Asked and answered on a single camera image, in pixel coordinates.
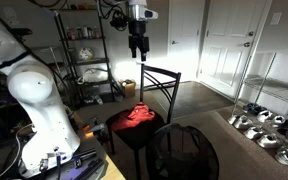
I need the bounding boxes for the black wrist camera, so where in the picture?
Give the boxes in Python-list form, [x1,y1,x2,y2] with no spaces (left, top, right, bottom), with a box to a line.
[110,11,128,31]

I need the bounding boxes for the red cloth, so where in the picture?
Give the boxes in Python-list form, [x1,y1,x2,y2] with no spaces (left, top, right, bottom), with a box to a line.
[111,102,155,131]

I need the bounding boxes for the chrome wire shoe rack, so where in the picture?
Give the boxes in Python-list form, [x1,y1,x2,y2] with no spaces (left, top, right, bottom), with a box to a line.
[230,51,288,174]

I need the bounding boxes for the white patterned ball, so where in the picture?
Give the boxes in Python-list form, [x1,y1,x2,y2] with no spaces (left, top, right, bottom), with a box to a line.
[79,48,94,61]

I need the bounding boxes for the black metal chair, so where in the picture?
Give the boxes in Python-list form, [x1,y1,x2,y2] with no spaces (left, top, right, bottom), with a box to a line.
[105,63,181,180]

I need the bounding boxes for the white panel door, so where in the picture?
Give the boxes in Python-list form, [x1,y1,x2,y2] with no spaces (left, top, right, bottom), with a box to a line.
[199,0,267,98]

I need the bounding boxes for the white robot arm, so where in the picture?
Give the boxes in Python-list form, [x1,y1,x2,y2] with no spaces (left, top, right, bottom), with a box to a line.
[0,18,81,179]

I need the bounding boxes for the white closet door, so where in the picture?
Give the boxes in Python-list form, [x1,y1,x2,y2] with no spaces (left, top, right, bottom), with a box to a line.
[167,0,205,81]

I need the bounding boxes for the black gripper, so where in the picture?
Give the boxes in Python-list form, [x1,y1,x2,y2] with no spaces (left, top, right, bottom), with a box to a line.
[128,21,149,62]

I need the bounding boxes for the cardboard box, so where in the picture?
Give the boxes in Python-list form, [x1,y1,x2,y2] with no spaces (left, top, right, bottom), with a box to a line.
[120,79,136,98]

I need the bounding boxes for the black shoe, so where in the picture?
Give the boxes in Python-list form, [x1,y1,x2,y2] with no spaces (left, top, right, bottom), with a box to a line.
[242,103,265,116]

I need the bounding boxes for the white light switch plate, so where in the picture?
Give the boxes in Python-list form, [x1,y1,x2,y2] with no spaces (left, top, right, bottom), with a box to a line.
[270,12,282,25]

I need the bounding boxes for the black metal shelving unit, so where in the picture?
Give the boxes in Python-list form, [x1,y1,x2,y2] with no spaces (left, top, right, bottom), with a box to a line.
[53,8,116,106]

